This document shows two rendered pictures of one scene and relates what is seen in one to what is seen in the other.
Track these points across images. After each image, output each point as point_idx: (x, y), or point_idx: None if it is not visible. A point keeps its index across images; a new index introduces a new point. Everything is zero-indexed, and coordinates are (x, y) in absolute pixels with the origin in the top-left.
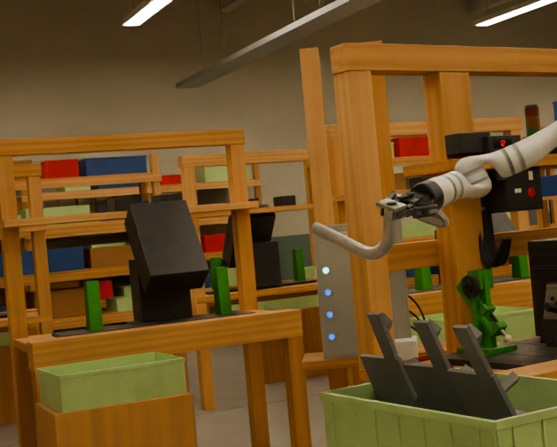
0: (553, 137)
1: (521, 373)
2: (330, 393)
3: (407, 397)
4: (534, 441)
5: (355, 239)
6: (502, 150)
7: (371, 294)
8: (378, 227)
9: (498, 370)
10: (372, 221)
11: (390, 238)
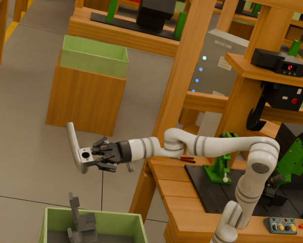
0: (233, 147)
1: (192, 224)
2: (46, 212)
3: None
4: None
5: (168, 88)
6: (196, 139)
7: (162, 122)
8: (183, 88)
9: (199, 202)
10: (180, 84)
11: (82, 170)
